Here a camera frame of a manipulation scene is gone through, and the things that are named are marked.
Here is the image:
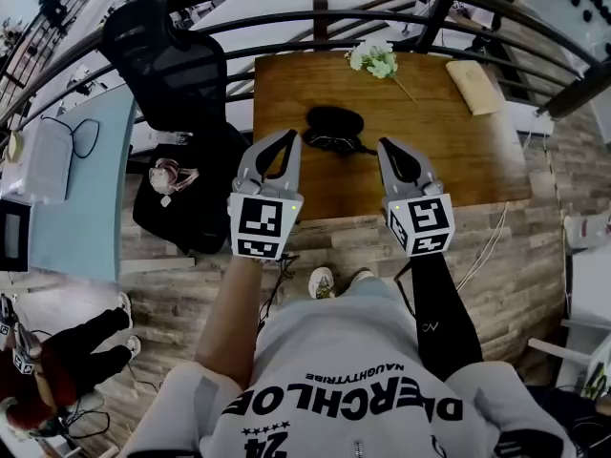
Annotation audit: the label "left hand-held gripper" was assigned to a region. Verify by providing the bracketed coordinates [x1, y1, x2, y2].
[227, 129, 306, 262]

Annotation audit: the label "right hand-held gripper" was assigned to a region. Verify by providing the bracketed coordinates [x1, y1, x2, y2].
[376, 135, 455, 259]

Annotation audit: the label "black glasses case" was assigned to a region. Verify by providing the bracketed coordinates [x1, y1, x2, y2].
[302, 105, 379, 157]

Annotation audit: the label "person's right forearm black sleeve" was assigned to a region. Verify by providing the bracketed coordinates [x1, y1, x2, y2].
[409, 251, 484, 384]

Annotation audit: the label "person's left forearm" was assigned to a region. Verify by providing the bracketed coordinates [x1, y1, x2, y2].
[194, 254, 264, 391]

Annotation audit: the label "thin-framed glasses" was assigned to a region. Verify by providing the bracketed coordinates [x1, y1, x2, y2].
[309, 134, 360, 155]

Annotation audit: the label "black bag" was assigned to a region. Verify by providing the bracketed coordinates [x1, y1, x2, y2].
[132, 120, 253, 257]

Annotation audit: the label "white artificial flower sprig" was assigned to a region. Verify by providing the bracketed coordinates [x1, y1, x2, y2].
[344, 38, 419, 105]

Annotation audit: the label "person's light trousers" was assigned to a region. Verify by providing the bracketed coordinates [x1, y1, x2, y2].
[333, 274, 400, 307]

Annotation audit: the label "person's white left shoe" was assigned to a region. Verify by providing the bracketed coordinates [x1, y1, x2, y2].
[306, 266, 336, 301]

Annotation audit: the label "white rectangular box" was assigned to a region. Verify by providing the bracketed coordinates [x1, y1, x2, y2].
[502, 99, 556, 137]

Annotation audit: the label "black mesh office chair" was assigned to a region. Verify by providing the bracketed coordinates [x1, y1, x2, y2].
[98, 0, 228, 134]

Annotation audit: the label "black metal railing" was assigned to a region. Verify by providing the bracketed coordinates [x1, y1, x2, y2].
[0, 0, 611, 131]

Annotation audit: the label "white red-labelled storage box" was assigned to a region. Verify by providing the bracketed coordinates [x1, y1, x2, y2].
[562, 214, 611, 253]

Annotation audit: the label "light blue table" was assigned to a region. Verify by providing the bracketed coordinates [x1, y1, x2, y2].
[27, 83, 138, 284]

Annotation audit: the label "clear plastic box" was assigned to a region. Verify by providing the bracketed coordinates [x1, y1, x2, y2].
[17, 116, 74, 205]

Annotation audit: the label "person's white printed t-shirt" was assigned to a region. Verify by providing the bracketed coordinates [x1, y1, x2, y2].
[117, 281, 579, 458]

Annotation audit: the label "black framed monitor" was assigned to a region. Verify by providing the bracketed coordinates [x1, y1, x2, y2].
[0, 198, 33, 274]

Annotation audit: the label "white cable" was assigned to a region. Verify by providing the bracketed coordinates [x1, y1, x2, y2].
[454, 201, 511, 291]

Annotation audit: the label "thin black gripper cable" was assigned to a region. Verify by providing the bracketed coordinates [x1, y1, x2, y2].
[256, 252, 301, 337]

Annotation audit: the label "black cable loop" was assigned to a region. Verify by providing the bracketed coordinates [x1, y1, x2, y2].
[41, 115, 102, 201]

